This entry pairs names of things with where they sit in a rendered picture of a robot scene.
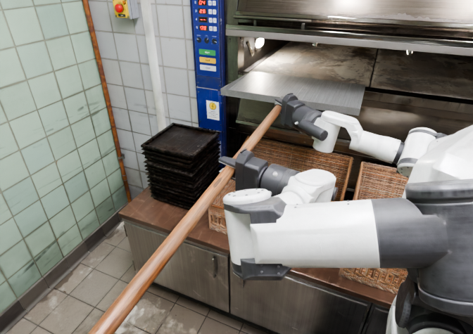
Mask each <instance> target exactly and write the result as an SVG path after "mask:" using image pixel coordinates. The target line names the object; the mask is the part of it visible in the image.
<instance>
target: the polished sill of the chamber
mask: <svg viewBox="0 0 473 334"><path fill-rule="evenodd" d="M248 73H249V72H241V73H240V74H238V78H240V77H243V76H244V75H246V74H248ZM362 99H365V100H370V101H380V102H385V103H395V104H401V105H410V106H416V107H421V108H431V109H437V110H446V111H452V112H457V113H467V114H473V100H469V99H463V98H452V97H446V96H435V95H429V94H419V93H413V92H406V91H396V90H390V89H379V88H372V87H365V92H364V95H363V98H362Z"/></svg>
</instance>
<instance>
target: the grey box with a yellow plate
mask: <svg viewBox="0 0 473 334"><path fill-rule="evenodd" d="M112 1H113V8H114V13H115V18H121V19H135V18H139V10H138V5H137V0H112ZM122 1H125V2H126V4H125V5H124V4H123V3H122ZM116 4H120V5H122V7H123V11H122V12H121V13H118V12H116V11H115V5H116Z"/></svg>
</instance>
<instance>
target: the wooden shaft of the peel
mask: <svg viewBox="0 0 473 334"><path fill-rule="evenodd" d="M281 111H282V107H281V106H280V105H276V106H275V107H274V108H273V109H272V111H271V112H270V113H269V114H268V116H267V117H266V118H265V119H264V120H263V121H262V123H261V124H260V125H259V126H258V128H257V129H256V130H255V131H254V132H253V133H252V135H251V136H250V137H249V138H248V140H247V141H246V142H245V144H244V145H243V146H242V147H241V148H240V149H239V151H238V152H237V153H236V155H235V156H234V157H233V158H234V159H236V158H237V156H238V154H239V153H240V151H242V150H243V149H244V148H247V149H246V150H249V151H252V150H253V149H254V148H255V146H256V145H257V143H258V142H259V140H261V138H262V137H263V135H264V134H265V132H266V131H267V130H268V129H269V128H270V126H271V125H272V123H273V122H274V121H275V120H276V118H277V117H278V115H279V114H280V112H281ZM234 174H235V168H232V167H230V166H227V165H226V167H225V168H224V169H223V170H222V171H221V172H220V173H219V175H218V176H217V177H216V179H215V180H214V181H213V182H212V184H211V185H209V187H208V188H207V189H206V191H205V192H204V193H203V195H202V196H201V197H200V198H199V199H198V200H197V201H196V203H195V204H194V205H193V207H192V208H191V209H190V210H189V211H188V212H187V214H186V215H185V216H184V217H183V219H182V220H181V221H180V222H179V224H178V225H177V226H176V227H175V228H174V229H173V231H172V232H171V233H170V235H169V236H168V237H167V238H166V239H165V240H164V241H163V243H162V244H161V245H160V247H159V248H158V249H157V250H156V251H155V252H154V254H153V255H152V256H151V257H150V259H149V260H148V261H147V263H145V265H144V266H143V267H142V268H141V269H140V271H139V272H138V273H137V275H136V276H135V277H134V278H133V279H132V280H131V281H130V283H129V284H128V285H127V287H126V288H125V289H124V290H123V291H122V292H121V294H120V295H119V296H118V298H117V299H116V300H115V301H114V303H112V305H111V306H110V307H109V308H108V310H107V311H106V312H105V313H104V315H103V316H102V317H101V318H100V319H99V320H98V322H97V323H96V324H95V325H94V327H93V328H92V329H91V330H90V331H89V332H88V334H114V333H115V332H116V330H117V329H118V328H119V327H120V325H121V324H122V322H123V321H124V320H125V319H126V318H127V316H128V315H129V313H130V312H131V311H132V310H133V308H134V307H135V305H136V304H137V303H138V301H139V300H140V299H141V297H142V296H143V295H144V293H145V292H146V291H147V290H148V288H149V287H150V285H151V284H152V283H153V282H154V280H155V279H156V277H157V276H158V275H159V273H160V272H161V271H162V270H163V268H164V267H165V265H166V264H167V263H168V262H169V260H170V259H171V257H172V256H173V255H174V254H175V252H176V251H177V249H178V248H179V247H180V245H181V244H182V243H183V242H184V240H185V239H186V238H187V236H188V235H189V234H190V233H191V231H192V230H193V228H194V227H195V225H197V223H198V222H199V220H200V219H201V217H202V216H203V215H204V214H205V213H206V211H207V210H208V208H209V207H210V206H211V205H212V203H213V202H214V200H215V199H216V198H217V197H218V195H219V194H220V192H221V191H222V190H223V188H224V187H225V186H226V185H227V183H228V182H229V180H230V179H231V178H232V177H233V175H234Z"/></svg>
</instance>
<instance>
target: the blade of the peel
mask: <svg viewBox="0 0 473 334"><path fill-rule="evenodd" d="M365 86H366V85H364V84H352V83H346V82H335V81H329V80H323V79H311V78H305V77H294V76H288V75H276V74H270V73H264V72H253V71H250V72H249V73H248V74H246V75H244V76H243V77H240V78H238V79H237V80H235V81H233V82H232V83H230V84H228V85H226V86H224V87H222V88H221V89H220V90H221V95H223V96H232V97H237V98H246V99H251V100H256V101H265V102H270V103H276V101H275V99H276V98H280V97H281V96H286V95H287V94H290V93H293V95H295V96H296V97H297V98H298V101H300V102H302V103H304V104H305V105H307V106H310V107H311V108H314V109H316V110H324V111H332V112H336V113H343V114H348V115H357V116H359V113H360V107H361V104H362V98H363V95H364V92H365Z"/></svg>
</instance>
